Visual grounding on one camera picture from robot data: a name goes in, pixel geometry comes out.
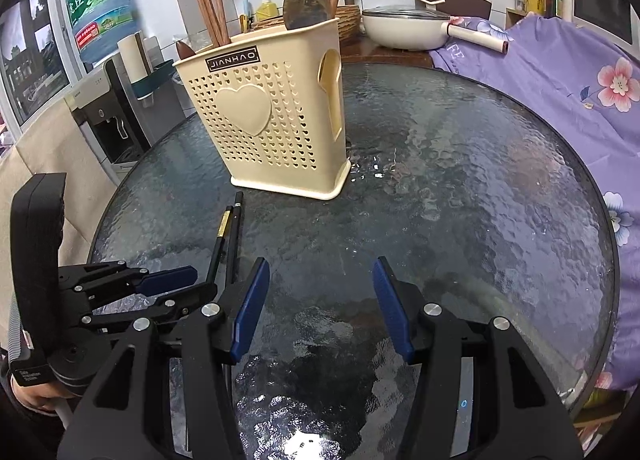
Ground beige cloth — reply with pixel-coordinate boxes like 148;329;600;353
0;100;131;266

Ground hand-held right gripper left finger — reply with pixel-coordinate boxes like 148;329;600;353
57;256;271;460

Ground wooden side counter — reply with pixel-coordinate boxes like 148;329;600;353
340;37;433;70

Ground cream pot with glass lid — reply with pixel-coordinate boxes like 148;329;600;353
361;5;510;55

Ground black chopstick thin gold band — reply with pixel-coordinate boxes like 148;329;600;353
225;191;245;287

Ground brown wooden chopstick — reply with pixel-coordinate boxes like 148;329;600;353
194;0;219;48
201;0;224;47
213;0;232;45

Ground white microwave oven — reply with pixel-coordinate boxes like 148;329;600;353
572;0;640;46

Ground woven basket bowl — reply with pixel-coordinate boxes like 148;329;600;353
250;4;362;45

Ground blue water jug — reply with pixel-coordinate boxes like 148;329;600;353
65;0;140;65

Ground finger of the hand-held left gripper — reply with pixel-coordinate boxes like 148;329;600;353
57;262;198;302
80;281;219;334

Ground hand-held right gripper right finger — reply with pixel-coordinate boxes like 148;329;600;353
372;256;583;460

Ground window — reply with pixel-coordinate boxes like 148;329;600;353
0;0;86;136

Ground beige perforated utensil holder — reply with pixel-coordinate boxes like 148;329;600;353
172;17;352;200

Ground person's left hand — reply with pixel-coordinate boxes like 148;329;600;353
7;375;66;416

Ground green towel holder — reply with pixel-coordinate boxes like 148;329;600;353
134;60;177;102

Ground white paper towel roll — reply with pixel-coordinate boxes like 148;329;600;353
116;34;151;96

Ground black chopstick wide gold band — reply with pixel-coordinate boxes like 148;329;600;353
206;210;234;287

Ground water dispenser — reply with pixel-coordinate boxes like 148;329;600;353
65;52;196;176

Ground purple floral cloth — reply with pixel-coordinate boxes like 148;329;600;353
430;15;640;391

